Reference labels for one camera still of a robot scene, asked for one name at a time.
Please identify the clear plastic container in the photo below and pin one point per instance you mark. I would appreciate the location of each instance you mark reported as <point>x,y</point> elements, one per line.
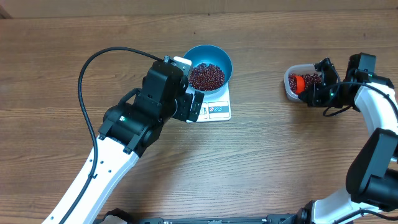
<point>300,70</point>

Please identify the red beans in bowl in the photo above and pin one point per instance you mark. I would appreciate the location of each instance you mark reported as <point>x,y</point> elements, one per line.
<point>206,77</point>

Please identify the red measuring scoop blue handle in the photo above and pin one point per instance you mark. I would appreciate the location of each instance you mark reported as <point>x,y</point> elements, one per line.
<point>296,83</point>

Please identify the teal blue bowl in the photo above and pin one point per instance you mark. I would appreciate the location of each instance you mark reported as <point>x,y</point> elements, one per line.
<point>211,54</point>

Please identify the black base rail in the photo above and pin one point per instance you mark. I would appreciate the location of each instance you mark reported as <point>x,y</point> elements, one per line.
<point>120,216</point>

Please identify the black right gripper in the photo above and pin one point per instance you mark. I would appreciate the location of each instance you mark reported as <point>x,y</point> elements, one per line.
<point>316,89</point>

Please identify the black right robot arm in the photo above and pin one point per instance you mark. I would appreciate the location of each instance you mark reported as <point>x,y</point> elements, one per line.
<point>371,186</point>

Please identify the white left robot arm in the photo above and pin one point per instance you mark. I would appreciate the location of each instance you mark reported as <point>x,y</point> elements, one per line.
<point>128,129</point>

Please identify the white digital kitchen scale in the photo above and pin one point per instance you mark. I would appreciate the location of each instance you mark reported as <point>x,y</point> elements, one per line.
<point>216,106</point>

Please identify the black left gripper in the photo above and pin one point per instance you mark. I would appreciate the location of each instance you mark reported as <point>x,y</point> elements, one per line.
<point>183,113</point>

